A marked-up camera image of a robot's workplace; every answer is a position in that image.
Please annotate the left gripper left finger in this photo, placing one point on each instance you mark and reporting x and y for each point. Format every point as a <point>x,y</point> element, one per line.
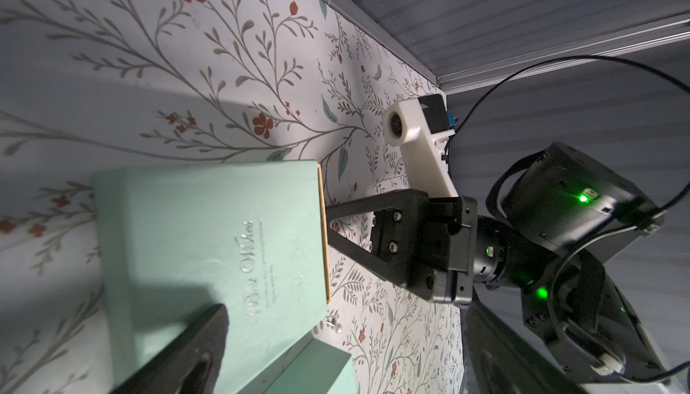
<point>189,364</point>

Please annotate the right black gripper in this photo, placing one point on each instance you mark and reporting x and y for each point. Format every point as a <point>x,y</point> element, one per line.
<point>447,241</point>

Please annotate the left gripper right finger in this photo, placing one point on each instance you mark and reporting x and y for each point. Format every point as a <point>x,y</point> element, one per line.
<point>504,363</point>

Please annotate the mint jewelry box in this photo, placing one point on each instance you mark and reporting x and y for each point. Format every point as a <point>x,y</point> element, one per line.
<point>176,240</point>
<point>309,366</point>

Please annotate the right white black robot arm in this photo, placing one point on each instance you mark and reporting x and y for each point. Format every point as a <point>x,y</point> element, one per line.
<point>550,237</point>

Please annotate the floral table mat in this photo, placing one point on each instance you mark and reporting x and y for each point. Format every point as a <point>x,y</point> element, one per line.
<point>92,85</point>

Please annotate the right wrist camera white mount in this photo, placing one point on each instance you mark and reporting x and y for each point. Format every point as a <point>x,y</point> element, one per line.
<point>420,128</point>

